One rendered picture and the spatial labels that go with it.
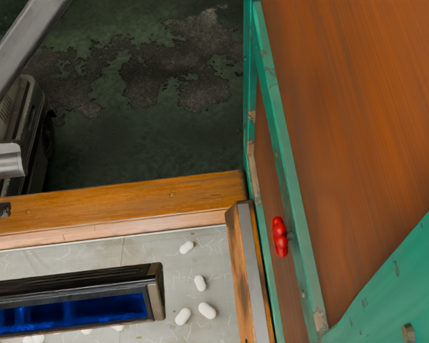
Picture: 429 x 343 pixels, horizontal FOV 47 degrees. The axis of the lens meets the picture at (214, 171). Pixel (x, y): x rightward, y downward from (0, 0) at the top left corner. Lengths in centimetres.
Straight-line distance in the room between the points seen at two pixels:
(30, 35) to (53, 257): 46
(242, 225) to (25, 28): 52
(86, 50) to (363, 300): 222
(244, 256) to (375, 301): 66
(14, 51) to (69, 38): 156
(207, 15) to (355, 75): 218
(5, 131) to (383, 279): 162
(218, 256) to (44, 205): 40
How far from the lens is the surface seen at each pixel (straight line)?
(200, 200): 106
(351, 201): 34
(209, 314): 99
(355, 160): 32
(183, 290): 103
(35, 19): 95
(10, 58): 96
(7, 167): 99
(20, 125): 183
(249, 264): 91
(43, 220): 112
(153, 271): 67
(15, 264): 114
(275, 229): 51
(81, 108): 223
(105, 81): 229
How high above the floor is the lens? 173
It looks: 62 degrees down
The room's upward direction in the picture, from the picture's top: 6 degrees counter-clockwise
